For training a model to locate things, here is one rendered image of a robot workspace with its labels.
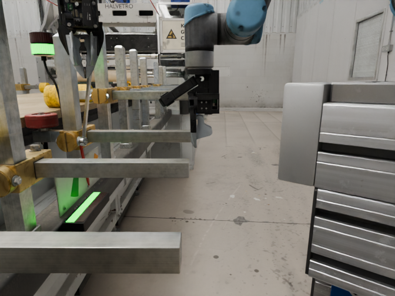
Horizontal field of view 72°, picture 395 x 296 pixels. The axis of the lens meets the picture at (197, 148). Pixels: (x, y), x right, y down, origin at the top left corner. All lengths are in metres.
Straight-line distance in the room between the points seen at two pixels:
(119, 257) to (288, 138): 0.20
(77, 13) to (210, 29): 0.30
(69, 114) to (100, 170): 0.27
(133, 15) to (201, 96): 2.77
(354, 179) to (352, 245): 0.06
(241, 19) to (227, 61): 8.75
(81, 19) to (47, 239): 0.43
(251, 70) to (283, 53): 1.10
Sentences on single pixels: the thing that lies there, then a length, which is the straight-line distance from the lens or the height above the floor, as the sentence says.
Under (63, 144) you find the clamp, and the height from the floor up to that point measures 0.84.
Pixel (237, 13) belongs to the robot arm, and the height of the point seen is 1.12.
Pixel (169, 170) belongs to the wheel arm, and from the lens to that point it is 0.52.
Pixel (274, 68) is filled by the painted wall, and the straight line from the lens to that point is 9.46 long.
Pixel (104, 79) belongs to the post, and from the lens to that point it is 1.00.
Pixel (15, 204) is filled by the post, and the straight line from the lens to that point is 0.59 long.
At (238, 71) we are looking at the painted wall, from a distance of 9.32.
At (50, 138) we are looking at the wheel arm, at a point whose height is 0.84.
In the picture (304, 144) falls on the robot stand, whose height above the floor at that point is 0.94.
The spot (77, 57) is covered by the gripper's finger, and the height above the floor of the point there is 1.05.
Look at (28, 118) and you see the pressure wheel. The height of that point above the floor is 0.90.
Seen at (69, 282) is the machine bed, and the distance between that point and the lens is 1.40.
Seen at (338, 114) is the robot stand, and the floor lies 0.97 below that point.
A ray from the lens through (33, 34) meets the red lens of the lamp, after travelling 0.79.
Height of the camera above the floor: 1.00
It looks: 14 degrees down
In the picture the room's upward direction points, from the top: straight up
